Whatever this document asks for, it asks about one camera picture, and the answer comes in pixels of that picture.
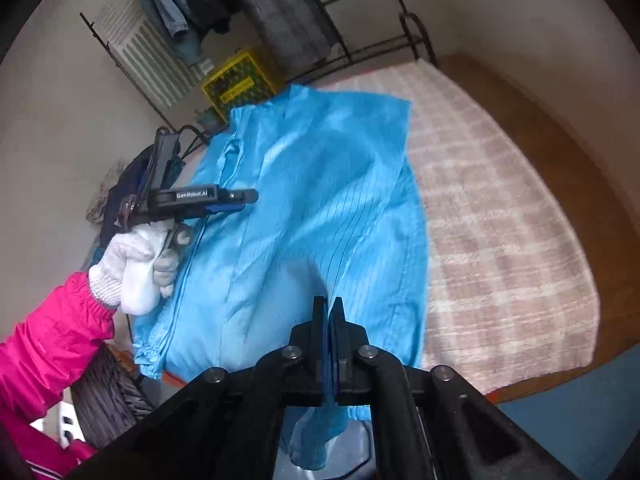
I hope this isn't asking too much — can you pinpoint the small potted plant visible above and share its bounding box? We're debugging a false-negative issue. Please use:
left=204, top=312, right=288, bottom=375
left=194, top=106, right=225, bottom=132

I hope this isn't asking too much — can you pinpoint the person's pink clothing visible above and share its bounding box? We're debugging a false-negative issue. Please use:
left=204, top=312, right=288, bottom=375
left=0, top=400, right=99, bottom=480

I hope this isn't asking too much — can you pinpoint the person's left hand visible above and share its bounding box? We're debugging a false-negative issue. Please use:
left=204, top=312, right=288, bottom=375
left=89, top=222, right=194, bottom=317

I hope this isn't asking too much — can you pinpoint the black metal clothes rack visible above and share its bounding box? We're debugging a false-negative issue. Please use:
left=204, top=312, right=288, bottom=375
left=80, top=0, right=439, bottom=162

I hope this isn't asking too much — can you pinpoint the dark ribbed object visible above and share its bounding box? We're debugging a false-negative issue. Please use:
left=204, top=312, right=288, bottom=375
left=70, top=342, right=157, bottom=449

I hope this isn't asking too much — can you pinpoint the grey plaid hanging coat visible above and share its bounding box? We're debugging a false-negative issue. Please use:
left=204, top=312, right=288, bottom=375
left=210, top=0, right=337, bottom=64

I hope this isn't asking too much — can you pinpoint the clear plastic sheet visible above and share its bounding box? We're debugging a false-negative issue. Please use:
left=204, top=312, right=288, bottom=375
left=345, top=417, right=373, bottom=466

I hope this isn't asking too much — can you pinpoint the floral folded quilt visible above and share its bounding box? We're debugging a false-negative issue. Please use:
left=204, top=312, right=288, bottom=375
left=86, top=160, right=126, bottom=224

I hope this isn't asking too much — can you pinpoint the person's left forearm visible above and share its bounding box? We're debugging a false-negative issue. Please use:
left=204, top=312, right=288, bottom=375
left=0, top=271, right=119, bottom=426

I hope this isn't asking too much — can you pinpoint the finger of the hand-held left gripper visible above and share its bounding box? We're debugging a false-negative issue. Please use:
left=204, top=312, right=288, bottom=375
left=210, top=188, right=260, bottom=214

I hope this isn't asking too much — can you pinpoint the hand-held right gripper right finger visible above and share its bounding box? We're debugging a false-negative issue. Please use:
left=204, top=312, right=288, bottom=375
left=332, top=297, right=582, bottom=480

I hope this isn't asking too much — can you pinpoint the yellow green box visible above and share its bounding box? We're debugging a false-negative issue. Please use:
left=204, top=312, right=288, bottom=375
left=201, top=47, right=279, bottom=119

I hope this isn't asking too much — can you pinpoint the light blue jacket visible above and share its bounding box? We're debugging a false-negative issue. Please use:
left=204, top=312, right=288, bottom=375
left=131, top=84, right=431, bottom=472

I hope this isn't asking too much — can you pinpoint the plaid bed blanket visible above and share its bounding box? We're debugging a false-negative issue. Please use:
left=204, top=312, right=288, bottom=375
left=280, top=57, right=602, bottom=402

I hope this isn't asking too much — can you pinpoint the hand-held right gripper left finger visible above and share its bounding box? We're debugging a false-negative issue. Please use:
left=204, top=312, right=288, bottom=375
left=65, top=296, right=332, bottom=480

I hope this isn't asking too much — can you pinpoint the blue floor mat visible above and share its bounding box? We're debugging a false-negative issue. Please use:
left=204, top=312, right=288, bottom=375
left=497, top=347, right=640, bottom=480

